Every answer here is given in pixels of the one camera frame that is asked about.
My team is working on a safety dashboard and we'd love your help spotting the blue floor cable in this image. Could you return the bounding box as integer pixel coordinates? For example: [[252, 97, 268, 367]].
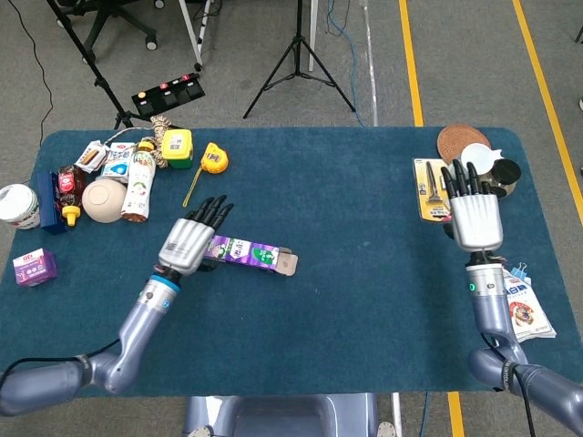
[[325, 0, 365, 127]]

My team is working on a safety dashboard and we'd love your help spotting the black office chair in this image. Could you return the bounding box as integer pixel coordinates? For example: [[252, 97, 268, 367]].
[[53, 0, 166, 65]]

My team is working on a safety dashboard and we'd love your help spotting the razor in yellow blister pack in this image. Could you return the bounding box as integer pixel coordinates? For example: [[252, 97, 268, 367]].
[[412, 157, 456, 224]]

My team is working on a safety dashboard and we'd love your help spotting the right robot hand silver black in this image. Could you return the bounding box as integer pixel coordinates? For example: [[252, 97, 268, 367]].
[[440, 158, 505, 253]]

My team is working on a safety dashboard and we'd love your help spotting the white printed pouch bag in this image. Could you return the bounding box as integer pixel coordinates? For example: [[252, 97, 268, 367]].
[[500, 268, 557, 343]]

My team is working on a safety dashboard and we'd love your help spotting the beige bowl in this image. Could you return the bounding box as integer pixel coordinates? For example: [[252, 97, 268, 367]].
[[81, 178, 128, 224]]

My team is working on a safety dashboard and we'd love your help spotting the yellow green lidded container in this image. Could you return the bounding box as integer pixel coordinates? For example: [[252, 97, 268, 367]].
[[161, 128, 195, 170]]

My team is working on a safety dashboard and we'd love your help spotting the white plastic jar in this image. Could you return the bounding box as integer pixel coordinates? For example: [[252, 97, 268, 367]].
[[0, 183, 41, 230]]

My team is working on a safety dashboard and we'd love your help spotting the blue white milk packet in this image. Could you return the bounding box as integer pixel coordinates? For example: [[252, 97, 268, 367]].
[[99, 141, 137, 184]]

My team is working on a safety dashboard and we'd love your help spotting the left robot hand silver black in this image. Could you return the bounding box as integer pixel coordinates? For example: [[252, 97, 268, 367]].
[[158, 195, 235, 278]]

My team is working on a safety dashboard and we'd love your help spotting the tea bottle white label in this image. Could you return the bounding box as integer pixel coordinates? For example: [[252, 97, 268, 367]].
[[120, 140, 158, 223]]

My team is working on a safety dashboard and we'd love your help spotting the brown woven coaster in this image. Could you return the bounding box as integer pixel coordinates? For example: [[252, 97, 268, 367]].
[[436, 124, 493, 165]]

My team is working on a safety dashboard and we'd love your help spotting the black floor cable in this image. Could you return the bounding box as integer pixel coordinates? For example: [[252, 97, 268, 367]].
[[6, 0, 55, 137]]

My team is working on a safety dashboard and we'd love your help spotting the pale blue cup white lid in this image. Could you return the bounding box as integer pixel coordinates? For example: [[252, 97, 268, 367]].
[[459, 142, 503, 173]]

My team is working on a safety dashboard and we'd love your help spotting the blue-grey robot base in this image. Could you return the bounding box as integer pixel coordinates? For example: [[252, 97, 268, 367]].
[[181, 394, 404, 437]]

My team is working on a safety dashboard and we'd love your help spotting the purple milk carton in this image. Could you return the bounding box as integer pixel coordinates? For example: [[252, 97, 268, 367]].
[[202, 234, 300, 278]]

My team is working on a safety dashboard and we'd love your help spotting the black camera tripod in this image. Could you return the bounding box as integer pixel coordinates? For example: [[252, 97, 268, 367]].
[[242, 0, 357, 120]]

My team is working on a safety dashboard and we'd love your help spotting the black slanted light stand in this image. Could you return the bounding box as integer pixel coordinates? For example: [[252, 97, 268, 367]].
[[45, 0, 151, 130]]

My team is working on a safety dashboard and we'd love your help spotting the small hot dog snack packet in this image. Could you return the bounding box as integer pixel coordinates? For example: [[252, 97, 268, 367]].
[[74, 140, 108, 174]]

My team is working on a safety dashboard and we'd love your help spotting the black foot pedal board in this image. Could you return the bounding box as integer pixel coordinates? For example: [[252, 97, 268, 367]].
[[131, 72, 206, 117]]

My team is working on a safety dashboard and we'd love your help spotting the small purple cardboard box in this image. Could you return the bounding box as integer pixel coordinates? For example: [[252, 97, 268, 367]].
[[12, 248, 59, 287]]

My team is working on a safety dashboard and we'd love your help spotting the braided beige rope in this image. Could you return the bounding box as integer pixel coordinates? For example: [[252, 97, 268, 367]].
[[97, 115, 173, 170]]

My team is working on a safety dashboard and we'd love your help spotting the white frame leg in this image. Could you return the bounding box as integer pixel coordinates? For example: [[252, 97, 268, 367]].
[[177, 0, 213, 72]]

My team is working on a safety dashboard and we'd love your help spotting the dark sauce bottle yellow cap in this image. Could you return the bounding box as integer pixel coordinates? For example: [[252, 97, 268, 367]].
[[56, 164, 87, 228]]

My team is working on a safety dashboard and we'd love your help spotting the yellow tape measure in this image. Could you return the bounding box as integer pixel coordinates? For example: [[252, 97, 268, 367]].
[[182, 142, 230, 208]]

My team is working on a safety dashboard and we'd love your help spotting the glass jar black lid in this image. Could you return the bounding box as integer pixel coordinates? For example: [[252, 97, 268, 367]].
[[477, 158, 522, 199]]

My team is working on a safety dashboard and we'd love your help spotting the blue felt table mat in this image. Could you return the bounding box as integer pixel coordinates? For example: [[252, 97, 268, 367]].
[[0, 126, 576, 400]]

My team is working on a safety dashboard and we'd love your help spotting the dark blue flat box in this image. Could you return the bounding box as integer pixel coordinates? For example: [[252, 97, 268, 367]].
[[36, 170, 68, 236]]

